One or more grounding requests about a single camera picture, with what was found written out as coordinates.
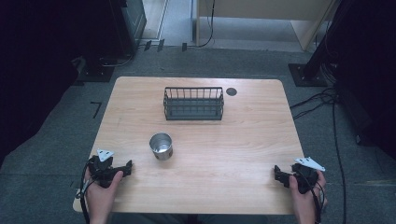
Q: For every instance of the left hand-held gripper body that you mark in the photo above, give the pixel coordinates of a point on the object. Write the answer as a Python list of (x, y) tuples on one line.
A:
[(102, 169)]

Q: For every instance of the silver metal cup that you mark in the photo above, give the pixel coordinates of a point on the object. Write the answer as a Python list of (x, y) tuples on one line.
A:
[(161, 146)]

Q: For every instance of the person's left hand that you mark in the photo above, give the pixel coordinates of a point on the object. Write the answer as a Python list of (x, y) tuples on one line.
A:
[(102, 193)]

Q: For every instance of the black stand base plate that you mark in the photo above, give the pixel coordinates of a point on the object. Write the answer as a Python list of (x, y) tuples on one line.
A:
[(306, 77), (95, 73)]

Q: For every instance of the black metal stand post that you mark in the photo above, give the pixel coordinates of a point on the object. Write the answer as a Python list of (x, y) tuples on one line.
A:
[(327, 37)]

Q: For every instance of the person's right hand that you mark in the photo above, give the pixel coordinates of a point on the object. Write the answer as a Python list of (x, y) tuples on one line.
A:
[(300, 199)]

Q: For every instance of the dark curtain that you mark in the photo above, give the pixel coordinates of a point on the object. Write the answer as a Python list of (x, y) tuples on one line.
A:
[(370, 77), (37, 68)]

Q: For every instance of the black cabinet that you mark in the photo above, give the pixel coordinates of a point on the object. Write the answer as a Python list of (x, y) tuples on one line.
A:
[(127, 25)]

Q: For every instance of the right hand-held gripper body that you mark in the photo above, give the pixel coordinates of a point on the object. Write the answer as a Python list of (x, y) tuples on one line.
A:
[(306, 177)]

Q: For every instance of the light wooden partition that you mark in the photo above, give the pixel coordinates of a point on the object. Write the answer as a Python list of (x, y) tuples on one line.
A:
[(264, 12)]

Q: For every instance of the black round table grommet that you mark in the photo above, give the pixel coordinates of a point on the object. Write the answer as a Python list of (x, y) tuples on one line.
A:
[(231, 91)]

